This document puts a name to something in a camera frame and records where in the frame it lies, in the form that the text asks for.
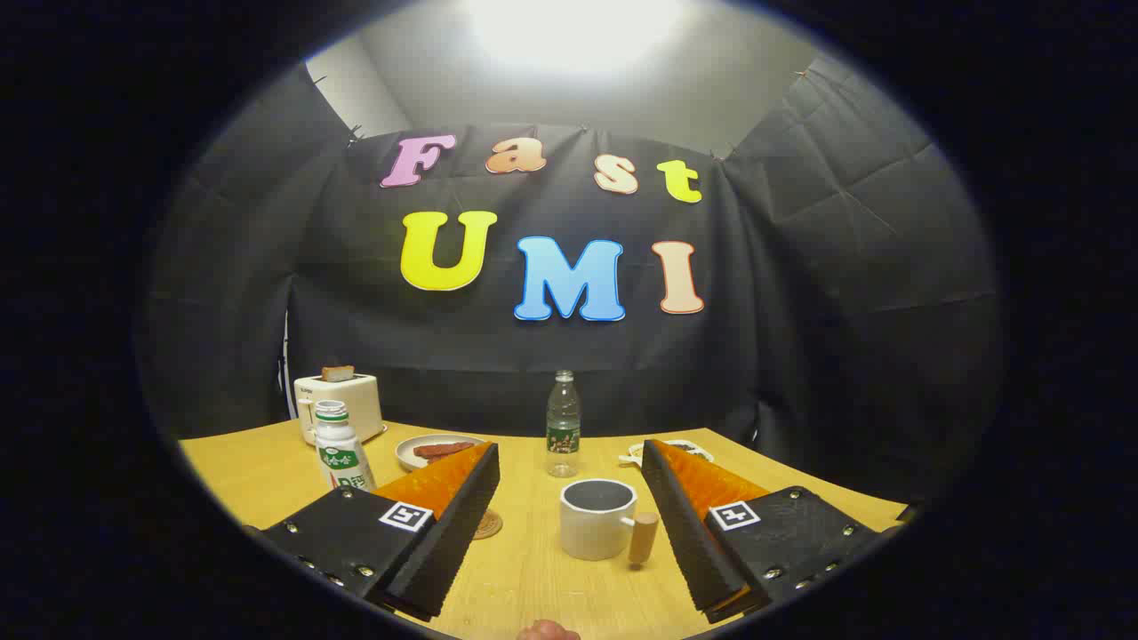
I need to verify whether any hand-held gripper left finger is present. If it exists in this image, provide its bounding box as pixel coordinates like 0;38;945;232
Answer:
244;442;501;623

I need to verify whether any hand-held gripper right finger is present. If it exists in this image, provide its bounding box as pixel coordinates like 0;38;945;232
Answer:
640;439;908;625

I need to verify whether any white cup with wooden handle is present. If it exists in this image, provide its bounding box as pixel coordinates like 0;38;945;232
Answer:
559;478;661;566

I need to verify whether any white juice bottle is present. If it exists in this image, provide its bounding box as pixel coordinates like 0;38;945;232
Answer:
314;400;376;492

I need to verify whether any clear plastic water bottle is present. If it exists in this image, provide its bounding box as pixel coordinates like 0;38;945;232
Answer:
545;371;582;479

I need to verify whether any white round plate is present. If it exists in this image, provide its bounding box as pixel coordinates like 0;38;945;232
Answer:
395;434;488;472

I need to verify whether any wooden table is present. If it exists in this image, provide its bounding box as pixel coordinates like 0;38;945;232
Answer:
178;420;908;640

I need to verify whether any white divided snack dish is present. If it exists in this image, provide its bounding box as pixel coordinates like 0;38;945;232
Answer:
620;439;715;468

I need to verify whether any white toaster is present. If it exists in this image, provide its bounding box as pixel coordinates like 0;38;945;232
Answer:
293;373;386;445

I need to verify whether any black backdrop cloth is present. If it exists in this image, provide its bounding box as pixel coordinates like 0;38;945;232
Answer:
138;53;1006;508

